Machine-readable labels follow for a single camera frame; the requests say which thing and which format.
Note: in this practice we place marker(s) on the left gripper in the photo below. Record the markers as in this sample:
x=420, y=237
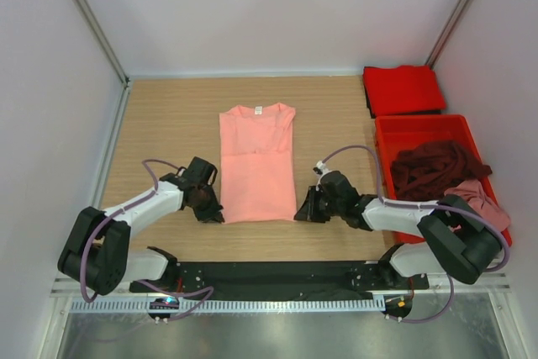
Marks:
x=212, y=214

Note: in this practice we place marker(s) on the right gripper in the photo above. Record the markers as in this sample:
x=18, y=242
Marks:
x=308, y=212

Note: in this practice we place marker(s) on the salmon pink t shirt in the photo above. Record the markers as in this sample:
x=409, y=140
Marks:
x=256, y=161

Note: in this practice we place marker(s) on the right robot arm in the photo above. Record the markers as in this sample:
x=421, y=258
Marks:
x=455, y=239

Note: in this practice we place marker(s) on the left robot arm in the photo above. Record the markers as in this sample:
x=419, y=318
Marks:
x=97, y=255

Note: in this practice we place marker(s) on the dark maroon t shirt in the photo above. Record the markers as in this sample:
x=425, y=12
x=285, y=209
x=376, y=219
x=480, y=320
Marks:
x=427, y=171

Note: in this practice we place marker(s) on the folded red t shirt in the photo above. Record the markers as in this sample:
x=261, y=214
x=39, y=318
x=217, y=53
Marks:
x=402, y=90

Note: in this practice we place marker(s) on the dusty pink t shirt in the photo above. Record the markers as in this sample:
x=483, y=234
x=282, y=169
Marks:
x=472, y=192

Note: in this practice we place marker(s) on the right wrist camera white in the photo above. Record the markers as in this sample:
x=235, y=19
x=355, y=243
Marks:
x=320, y=168

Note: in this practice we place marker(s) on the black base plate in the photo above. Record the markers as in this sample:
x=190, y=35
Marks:
x=289, y=281

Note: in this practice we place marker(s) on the slotted cable duct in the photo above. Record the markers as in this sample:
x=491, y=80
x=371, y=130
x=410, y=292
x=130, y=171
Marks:
x=153, y=305

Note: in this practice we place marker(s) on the left corner aluminium post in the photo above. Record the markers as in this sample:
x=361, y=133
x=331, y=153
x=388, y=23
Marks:
x=96, y=29

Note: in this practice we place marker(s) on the corner aluminium post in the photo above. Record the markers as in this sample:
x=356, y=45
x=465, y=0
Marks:
x=96, y=29
x=456, y=16

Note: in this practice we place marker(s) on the right corner aluminium post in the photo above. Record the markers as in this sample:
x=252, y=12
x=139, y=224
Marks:
x=456, y=16

